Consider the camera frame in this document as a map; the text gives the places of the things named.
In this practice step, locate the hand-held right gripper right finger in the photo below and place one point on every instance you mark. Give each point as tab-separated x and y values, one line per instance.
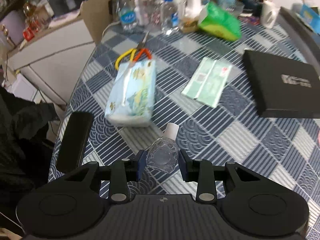
183	167

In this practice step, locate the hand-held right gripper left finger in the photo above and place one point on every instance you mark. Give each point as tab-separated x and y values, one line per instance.
140	165

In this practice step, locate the small clear glass bottle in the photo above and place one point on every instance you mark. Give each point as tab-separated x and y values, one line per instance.
162	155

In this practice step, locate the black box lid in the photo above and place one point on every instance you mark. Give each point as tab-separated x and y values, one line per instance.
280	85

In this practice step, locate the patterned cloth desktop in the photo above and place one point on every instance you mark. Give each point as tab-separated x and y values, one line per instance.
225	135

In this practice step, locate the black smartphone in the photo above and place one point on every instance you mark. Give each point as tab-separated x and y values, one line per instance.
73	142

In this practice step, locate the pale blue tissue pack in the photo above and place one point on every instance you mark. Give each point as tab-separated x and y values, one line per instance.
132	92

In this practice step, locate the green face mask packet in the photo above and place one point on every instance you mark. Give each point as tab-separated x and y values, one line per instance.
207	82

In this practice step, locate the person's dark clothing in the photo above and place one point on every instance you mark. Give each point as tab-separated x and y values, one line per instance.
22	142

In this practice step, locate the yellow and orange scissors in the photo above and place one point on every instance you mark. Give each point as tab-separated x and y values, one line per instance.
143	40

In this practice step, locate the white cabinet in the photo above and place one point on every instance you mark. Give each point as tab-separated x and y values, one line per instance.
55	55

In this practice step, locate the green tissue pack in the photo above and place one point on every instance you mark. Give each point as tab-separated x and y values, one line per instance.
220	22

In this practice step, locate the blue cap water bottle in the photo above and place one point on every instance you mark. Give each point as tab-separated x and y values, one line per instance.
170	17
127	15

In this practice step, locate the clear plastic tumbler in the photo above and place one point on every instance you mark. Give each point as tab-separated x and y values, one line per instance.
148	12

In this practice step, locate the small light blue basket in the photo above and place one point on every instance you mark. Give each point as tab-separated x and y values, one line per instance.
226	1

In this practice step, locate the white mug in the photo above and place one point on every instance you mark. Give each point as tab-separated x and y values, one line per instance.
270	15

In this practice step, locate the blue plastic basket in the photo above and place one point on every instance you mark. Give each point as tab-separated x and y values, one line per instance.
310	15

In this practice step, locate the dark wall shelf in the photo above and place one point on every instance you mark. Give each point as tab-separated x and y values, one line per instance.
37	0

